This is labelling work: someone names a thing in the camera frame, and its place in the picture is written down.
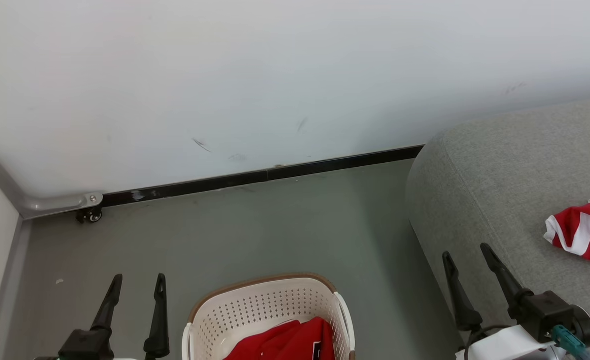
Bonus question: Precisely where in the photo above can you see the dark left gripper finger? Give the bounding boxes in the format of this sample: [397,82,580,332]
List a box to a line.
[143,273,171,360]
[59,274,123,360]

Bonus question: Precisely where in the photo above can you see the grey baseboard strip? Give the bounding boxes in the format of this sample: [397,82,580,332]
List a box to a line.
[0,217,33,360]

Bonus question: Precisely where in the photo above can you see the black baseboard strip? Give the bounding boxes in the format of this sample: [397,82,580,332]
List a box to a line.
[102,145,425,208]

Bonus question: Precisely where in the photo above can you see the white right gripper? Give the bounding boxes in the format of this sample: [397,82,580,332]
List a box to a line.
[442,243,571,360]

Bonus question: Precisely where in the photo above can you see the red garment with black print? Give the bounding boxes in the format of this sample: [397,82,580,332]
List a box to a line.
[223,316,337,360]

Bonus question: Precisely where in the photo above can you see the black caster wheel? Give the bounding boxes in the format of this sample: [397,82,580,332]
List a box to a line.
[76,208,103,224]

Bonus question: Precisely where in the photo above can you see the white plastic laundry basket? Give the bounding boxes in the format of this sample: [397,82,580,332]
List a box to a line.
[182,272,357,360]

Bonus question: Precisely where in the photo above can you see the grey fabric sofa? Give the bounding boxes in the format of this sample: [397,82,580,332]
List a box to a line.
[406,96,590,360]

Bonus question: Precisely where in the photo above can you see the thin black right gripper cable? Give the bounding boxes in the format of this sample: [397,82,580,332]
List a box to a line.
[464,324,513,360]

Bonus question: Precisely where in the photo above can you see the grey metal corner bracket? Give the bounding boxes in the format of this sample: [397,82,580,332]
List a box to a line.
[0,159,104,219]

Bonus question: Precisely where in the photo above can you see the teal right cable connector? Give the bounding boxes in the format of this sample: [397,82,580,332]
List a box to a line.
[551,325,587,360]

